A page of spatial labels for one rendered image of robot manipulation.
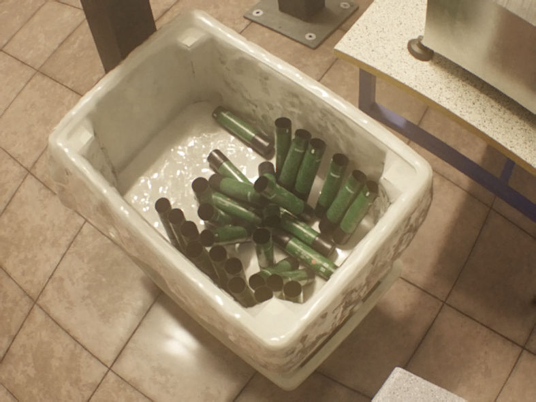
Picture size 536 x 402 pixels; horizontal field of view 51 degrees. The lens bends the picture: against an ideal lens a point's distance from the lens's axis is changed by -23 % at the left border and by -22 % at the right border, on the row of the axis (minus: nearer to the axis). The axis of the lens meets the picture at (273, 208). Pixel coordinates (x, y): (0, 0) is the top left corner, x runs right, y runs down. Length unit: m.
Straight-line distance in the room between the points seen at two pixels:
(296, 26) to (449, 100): 1.13
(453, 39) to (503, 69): 0.11
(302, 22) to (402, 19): 0.99
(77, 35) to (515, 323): 1.90
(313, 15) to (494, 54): 1.25
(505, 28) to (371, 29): 0.34
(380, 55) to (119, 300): 1.02
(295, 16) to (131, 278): 1.02
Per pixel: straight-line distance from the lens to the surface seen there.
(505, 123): 1.15
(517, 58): 1.05
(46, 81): 2.35
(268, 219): 1.29
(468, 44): 1.09
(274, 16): 2.24
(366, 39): 1.20
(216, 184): 1.34
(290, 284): 1.15
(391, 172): 1.14
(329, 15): 2.24
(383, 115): 1.48
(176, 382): 1.73
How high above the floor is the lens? 1.67
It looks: 64 degrees down
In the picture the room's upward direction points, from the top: 8 degrees counter-clockwise
